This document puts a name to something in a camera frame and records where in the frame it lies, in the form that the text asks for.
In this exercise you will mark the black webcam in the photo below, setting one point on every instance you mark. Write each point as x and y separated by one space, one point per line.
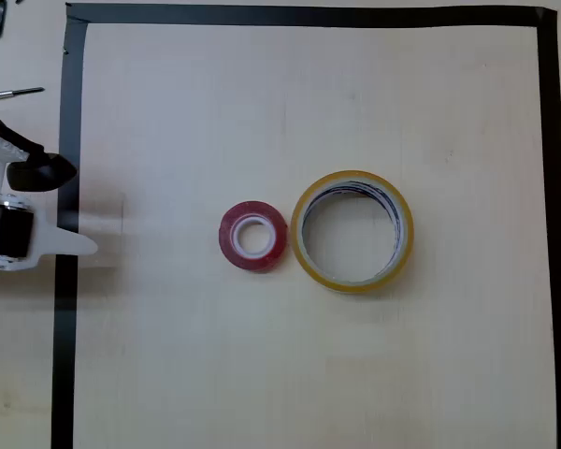
42 172

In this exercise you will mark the silver black screwdriver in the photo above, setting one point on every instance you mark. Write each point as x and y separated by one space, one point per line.
9 92

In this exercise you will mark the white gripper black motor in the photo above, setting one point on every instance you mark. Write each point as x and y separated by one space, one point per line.
10 232

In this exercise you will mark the small red tape roll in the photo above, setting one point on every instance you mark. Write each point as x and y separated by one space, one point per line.
229 243

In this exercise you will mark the big yellowish clear tape roll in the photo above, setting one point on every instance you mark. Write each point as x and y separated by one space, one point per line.
298 243

